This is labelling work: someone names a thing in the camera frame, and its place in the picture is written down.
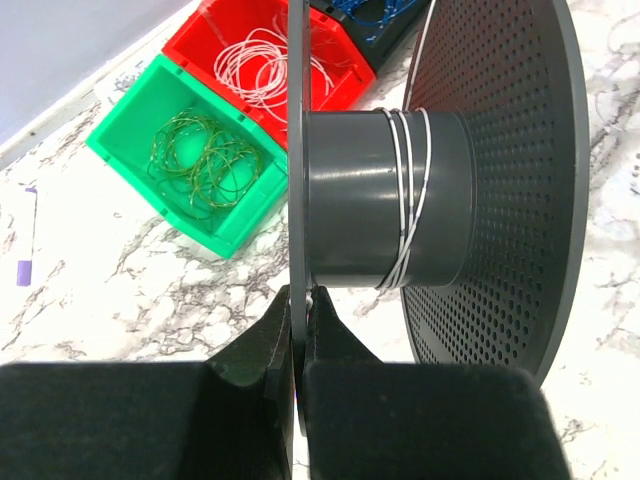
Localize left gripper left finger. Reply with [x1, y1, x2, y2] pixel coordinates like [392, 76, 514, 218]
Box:
[1, 288, 294, 479]

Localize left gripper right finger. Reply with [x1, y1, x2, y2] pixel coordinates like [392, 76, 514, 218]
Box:
[302, 287, 570, 479]

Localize black spool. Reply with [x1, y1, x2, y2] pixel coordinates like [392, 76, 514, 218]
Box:
[288, 1, 589, 431]

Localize green plastic bin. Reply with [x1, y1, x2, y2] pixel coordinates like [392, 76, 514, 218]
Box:
[87, 54, 287, 258]

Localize purple capped marker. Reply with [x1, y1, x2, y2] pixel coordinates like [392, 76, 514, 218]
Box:
[16, 187, 37, 287]

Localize white label card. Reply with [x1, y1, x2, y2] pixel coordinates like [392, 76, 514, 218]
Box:
[93, 45, 161, 106]

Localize red plastic bin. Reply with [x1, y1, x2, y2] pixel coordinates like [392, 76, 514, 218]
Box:
[162, 0, 375, 146]

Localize black plastic bin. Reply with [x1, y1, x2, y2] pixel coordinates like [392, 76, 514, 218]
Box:
[310, 0, 431, 73]

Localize green cable coils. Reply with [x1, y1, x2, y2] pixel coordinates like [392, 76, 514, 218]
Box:
[147, 110, 262, 221]

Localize white cable coils in bin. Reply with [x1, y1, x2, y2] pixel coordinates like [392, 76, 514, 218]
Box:
[213, 12, 354, 124]

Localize blue cable coils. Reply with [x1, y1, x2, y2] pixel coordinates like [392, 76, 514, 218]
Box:
[324, 0, 416, 44]

